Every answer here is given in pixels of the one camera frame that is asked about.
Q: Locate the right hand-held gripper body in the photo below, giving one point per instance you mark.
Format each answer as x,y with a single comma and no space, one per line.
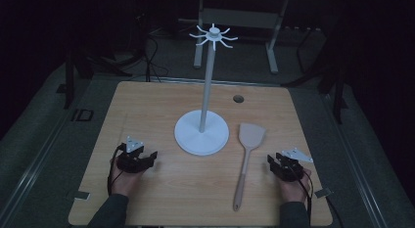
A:
288,167

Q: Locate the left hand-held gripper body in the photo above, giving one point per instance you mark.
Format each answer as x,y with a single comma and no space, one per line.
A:
130,162

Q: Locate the beige silicone spatula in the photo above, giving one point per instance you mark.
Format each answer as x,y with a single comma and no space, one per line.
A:
249,136

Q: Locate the white hook stand rack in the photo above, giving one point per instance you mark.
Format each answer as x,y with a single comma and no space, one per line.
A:
201,133

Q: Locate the person's left hand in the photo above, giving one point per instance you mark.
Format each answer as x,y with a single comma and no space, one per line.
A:
125,182

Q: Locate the person's right hand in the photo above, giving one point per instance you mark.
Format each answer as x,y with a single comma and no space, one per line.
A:
293,189

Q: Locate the metal table clamp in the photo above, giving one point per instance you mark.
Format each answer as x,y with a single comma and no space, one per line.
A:
82,195
323,192

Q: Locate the black metal stand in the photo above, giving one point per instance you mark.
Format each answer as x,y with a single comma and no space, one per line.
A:
69,81
337,91

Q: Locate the white metal desk frame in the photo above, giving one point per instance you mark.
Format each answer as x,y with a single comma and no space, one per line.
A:
239,17

